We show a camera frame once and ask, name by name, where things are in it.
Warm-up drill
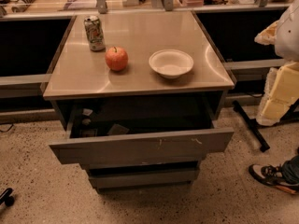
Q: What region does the grey top drawer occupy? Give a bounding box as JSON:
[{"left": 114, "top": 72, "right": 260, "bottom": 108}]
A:
[{"left": 50, "top": 105, "right": 234, "bottom": 165}]

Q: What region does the grey drawer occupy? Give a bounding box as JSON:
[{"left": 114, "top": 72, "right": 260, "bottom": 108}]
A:
[
  {"left": 89, "top": 168, "right": 199, "bottom": 189},
  {"left": 79, "top": 160, "right": 203, "bottom": 171},
  {"left": 50, "top": 105, "right": 234, "bottom": 165}
]

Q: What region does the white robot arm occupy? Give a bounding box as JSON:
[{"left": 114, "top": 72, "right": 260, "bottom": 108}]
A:
[{"left": 254, "top": 0, "right": 299, "bottom": 62}]

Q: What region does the yellow foam robot base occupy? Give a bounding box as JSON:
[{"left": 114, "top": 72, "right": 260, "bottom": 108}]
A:
[{"left": 256, "top": 62, "right": 299, "bottom": 126}]

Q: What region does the grey drawer cabinet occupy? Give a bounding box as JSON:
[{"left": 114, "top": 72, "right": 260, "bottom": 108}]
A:
[{"left": 42, "top": 10, "right": 235, "bottom": 194}]

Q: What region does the small card in drawer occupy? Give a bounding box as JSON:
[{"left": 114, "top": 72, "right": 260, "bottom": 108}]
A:
[{"left": 107, "top": 124, "right": 129, "bottom": 135}]

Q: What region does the grey bottom drawer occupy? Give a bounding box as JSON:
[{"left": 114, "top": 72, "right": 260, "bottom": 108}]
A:
[{"left": 89, "top": 168, "right": 199, "bottom": 189}]

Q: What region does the grey middle drawer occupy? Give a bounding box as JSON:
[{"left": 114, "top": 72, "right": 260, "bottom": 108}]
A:
[{"left": 79, "top": 160, "right": 203, "bottom": 171}]

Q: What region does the black metal stand leg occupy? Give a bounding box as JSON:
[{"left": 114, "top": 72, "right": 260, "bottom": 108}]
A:
[{"left": 233, "top": 100, "right": 270, "bottom": 152}]

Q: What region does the white paper bowl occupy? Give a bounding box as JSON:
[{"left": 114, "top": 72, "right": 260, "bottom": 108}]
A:
[{"left": 149, "top": 49, "right": 194, "bottom": 79}]

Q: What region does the grey orange sneaker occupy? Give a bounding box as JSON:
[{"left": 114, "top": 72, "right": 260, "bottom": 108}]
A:
[{"left": 249, "top": 164, "right": 299, "bottom": 194}]

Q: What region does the red apple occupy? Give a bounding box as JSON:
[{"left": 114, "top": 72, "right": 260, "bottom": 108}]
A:
[{"left": 105, "top": 47, "right": 128, "bottom": 72}]

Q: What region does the crushed soda can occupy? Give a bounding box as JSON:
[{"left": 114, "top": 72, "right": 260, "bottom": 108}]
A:
[{"left": 84, "top": 15, "right": 106, "bottom": 51}]

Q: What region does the black chair caster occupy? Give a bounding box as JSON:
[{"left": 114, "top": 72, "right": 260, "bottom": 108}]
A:
[{"left": 0, "top": 188, "right": 15, "bottom": 206}]

